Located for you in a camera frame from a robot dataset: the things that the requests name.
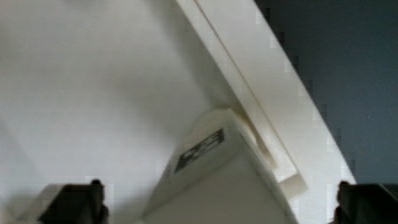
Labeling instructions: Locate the white leg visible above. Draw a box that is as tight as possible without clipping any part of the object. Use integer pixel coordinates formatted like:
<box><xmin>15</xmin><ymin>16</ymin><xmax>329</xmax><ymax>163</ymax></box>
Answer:
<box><xmin>143</xmin><ymin>109</ymin><xmax>299</xmax><ymax>224</ymax></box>

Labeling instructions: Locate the white square tabletop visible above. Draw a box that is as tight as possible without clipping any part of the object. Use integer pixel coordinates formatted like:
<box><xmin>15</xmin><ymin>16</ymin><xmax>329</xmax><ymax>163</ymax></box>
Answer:
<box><xmin>0</xmin><ymin>0</ymin><xmax>242</xmax><ymax>224</ymax></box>

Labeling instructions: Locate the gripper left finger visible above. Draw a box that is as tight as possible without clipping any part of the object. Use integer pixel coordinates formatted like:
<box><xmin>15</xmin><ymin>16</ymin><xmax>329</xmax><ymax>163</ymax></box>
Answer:
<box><xmin>23</xmin><ymin>179</ymin><xmax>109</xmax><ymax>224</ymax></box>

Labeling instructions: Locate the white right obstacle rail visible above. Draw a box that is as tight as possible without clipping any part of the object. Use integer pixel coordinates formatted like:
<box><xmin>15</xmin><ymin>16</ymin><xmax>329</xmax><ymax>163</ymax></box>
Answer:
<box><xmin>176</xmin><ymin>0</ymin><xmax>354</xmax><ymax>224</ymax></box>

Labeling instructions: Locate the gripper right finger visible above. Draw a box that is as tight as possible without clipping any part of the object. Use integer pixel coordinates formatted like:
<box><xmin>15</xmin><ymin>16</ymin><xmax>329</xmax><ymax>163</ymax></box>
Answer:
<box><xmin>329</xmin><ymin>181</ymin><xmax>398</xmax><ymax>224</ymax></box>

